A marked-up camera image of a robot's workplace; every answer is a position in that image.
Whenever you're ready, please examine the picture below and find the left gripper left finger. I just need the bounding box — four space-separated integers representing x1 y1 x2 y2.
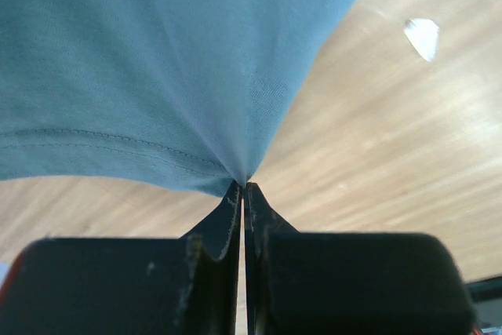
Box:
1 183 242 334

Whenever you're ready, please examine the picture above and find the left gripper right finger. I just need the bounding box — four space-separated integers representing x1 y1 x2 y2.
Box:
243 183 475 334

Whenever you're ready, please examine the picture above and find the grey-blue t shirt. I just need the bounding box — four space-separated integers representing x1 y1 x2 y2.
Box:
1 0 355 196

